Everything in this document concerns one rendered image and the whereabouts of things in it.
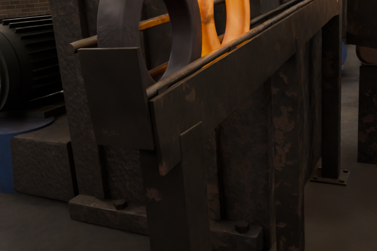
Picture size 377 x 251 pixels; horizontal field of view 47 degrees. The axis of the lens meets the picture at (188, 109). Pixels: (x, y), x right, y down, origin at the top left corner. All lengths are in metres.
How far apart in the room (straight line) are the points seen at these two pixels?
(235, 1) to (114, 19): 0.34
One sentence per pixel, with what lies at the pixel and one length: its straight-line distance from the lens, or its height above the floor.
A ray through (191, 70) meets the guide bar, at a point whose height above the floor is 0.63.
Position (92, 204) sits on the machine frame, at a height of 0.07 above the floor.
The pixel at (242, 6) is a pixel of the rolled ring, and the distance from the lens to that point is 0.74.
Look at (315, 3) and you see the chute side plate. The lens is 1.18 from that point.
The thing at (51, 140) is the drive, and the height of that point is 0.25.
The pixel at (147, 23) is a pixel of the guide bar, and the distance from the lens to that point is 0.59.
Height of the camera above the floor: 0.72
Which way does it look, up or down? 15 degrees down
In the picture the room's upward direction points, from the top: 5 degrees counter-clockwise
